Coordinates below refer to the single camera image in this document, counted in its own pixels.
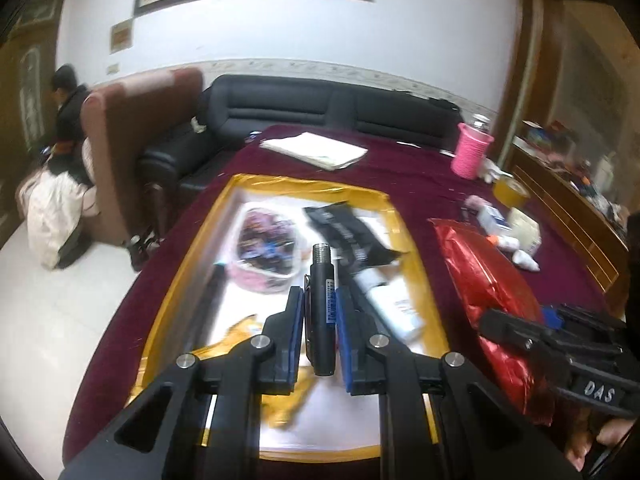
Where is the black leather sofa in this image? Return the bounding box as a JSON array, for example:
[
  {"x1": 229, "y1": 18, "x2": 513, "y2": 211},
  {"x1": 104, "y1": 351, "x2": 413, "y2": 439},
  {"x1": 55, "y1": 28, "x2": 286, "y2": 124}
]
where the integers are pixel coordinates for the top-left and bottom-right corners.
[{"x1": 137, "y1": 74, "x2": 461, "y2": 221}]

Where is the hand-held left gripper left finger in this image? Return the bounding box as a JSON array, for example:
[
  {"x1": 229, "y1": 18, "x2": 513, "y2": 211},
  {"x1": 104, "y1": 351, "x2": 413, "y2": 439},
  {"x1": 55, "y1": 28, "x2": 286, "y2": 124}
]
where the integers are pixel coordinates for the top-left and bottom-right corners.
[{"x1": 60, "y1": 285, "x2": 306, "y2": 480}]

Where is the crumpled white tissue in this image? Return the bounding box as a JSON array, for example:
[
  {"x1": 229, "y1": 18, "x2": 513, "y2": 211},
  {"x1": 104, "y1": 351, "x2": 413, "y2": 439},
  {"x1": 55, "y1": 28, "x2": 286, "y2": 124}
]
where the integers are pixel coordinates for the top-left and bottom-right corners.
[{"x1": 477, "y1": 160, "x2": 513, "y2": 183}]

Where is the red foil packet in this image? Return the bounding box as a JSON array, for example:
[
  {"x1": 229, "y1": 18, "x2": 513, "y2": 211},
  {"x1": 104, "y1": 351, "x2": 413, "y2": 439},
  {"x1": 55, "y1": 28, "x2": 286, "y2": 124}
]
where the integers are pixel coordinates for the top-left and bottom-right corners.
[{"x1": 429, "y1": 217, "x2": 556, "y2": 426}]

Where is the black foil packet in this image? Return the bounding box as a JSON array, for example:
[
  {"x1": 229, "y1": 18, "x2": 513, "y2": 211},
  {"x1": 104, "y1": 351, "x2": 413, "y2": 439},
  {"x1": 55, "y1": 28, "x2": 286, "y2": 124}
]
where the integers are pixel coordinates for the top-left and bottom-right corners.
[{"x1": 302, "y1": 201, "x2": 401, "y2": 276}]

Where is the yellow tape roll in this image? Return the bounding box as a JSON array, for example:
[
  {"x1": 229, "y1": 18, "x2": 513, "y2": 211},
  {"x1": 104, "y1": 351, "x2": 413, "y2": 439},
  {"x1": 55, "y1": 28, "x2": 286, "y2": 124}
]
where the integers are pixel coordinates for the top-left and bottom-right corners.
[{"x1": 492, "y1": 174, "x2": 530, "y2": 208}]

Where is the white paper sheet yellow tape border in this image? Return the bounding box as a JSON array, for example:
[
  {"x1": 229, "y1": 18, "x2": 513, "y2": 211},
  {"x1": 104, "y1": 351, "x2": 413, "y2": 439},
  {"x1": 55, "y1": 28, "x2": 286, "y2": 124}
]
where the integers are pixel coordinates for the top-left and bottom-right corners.
[{"x1": 125, "y1": 174, "x2": 451, "y2": 463}]

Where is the white cloth bag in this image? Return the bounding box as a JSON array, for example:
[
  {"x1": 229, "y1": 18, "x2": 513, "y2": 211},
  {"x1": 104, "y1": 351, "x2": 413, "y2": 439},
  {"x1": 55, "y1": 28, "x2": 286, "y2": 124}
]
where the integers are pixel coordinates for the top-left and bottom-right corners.
[{"x1": 15, "y1": 165, "x2": 101, "y2": 270}]

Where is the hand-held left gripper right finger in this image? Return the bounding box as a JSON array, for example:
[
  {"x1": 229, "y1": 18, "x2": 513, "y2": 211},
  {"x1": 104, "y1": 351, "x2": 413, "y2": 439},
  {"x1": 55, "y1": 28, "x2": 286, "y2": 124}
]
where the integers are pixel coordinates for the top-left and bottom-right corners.
[{"x1": 335, "y1": 287, "x2": 566, "y2": 480}]

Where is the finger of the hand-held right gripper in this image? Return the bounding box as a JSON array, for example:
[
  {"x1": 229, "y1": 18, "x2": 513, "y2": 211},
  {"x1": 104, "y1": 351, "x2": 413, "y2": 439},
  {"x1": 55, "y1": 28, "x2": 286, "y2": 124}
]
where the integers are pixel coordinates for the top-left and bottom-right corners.
[
  {"x1": 479, "y1": 307, "x2": 622, "y2": 367},
  {"x1": 542, "y1": 303, "x2": 627, "y2": 334}
]

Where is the folded white cloth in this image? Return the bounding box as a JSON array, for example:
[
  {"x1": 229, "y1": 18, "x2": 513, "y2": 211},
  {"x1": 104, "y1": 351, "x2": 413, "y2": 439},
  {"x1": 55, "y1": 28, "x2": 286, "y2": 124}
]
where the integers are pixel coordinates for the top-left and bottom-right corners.
[{"x1": 260, "y1": 131, "x2": 370, "y2": 170}]

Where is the small white bottle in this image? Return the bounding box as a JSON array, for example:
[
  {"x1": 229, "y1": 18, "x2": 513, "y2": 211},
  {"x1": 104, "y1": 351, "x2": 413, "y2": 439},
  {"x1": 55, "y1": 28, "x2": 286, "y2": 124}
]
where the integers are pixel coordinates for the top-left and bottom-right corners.
[{"x1": 511, "y1": 250, "x2": 541, "y2": 273}]

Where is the wooden cabinet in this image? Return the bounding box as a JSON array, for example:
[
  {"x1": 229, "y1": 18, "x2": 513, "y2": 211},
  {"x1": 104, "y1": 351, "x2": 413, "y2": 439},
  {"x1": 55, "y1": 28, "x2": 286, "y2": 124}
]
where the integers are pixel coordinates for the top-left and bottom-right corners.
[{"x1": 0, "y1": 0, "x2": 68, "y2": 251}]

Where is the brown armchair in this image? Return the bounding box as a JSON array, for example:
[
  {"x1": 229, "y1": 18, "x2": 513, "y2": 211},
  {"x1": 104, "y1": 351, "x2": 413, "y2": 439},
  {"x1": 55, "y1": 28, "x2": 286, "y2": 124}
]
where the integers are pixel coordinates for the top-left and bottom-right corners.
[{"x1": 80, "y1": 67, "x2": 205, "y2": 247}]

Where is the yellow snack packet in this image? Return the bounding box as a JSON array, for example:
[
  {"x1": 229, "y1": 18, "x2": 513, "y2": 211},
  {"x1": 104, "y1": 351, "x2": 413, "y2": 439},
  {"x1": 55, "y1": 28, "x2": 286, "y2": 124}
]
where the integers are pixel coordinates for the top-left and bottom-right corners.
[{"x1": 192, "y1": 312, "x2": 313, "y2": 431}]

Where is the dark shoe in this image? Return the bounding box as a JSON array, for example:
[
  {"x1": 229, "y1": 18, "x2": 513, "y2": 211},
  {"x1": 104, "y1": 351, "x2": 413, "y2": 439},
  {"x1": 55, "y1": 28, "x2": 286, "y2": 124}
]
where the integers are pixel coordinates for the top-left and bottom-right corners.
[{"x1": 125, "y1": 232, "x2": 163, "y2": 271}]

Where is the small wall frame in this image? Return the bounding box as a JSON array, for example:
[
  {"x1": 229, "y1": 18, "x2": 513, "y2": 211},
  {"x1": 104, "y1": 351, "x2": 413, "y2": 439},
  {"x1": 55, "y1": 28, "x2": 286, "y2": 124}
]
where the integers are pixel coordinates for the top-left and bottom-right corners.
[{"x1": 109, "y1": 17, "x2": 135, "y2": 53}]

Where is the white tube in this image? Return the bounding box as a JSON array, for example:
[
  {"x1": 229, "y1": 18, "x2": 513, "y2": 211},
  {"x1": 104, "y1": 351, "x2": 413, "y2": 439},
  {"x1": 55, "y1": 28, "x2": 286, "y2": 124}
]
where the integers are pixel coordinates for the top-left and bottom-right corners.
[{"x1": 357, "y1": 275, "x2": 426, "y2": 345}]

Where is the person's right hand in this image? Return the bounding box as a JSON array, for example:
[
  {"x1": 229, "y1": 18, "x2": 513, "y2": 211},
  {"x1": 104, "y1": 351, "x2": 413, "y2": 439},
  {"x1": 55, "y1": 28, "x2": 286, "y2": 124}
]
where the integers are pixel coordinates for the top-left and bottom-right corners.
[{"x1": 565, "y1": 405, "x2": 640, "y2": 476}]

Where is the pile of assorted clutter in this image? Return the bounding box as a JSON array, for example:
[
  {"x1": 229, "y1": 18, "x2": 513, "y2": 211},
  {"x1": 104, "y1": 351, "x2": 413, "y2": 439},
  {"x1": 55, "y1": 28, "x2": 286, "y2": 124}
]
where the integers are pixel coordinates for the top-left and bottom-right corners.
[{"x1": 520, "y1": 120, "x2": 631, "y2": 221}]

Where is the wooden sideboard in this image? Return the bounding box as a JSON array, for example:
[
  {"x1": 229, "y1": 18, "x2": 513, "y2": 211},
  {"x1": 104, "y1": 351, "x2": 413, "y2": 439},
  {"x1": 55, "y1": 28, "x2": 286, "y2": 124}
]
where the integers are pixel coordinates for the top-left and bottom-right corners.
[{"x1": 507, "y1": 120, "x2": 640, "y2": 296}]

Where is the black marker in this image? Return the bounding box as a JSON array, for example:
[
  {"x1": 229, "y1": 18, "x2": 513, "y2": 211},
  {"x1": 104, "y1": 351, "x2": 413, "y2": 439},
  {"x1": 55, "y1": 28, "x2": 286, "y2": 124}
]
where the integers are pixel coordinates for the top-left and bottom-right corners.
[{"x1": 304, "y1": 242, "x2": 341, "y2": 377}]

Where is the small white and blue box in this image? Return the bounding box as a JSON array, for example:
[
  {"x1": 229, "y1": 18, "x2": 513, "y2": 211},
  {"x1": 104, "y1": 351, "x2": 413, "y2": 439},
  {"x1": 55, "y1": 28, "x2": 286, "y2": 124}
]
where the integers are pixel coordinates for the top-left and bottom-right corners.
[{"x1": 475, "y1": 205, "x2": 511, "y2": 233}]

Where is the maroon tablecloth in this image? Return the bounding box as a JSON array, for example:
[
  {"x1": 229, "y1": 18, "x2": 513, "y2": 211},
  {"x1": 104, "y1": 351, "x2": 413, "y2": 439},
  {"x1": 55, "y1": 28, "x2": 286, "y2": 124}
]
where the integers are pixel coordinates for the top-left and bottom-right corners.
[{"x1": 62, "y1": 124, "x2": 640, "y2": 480}]

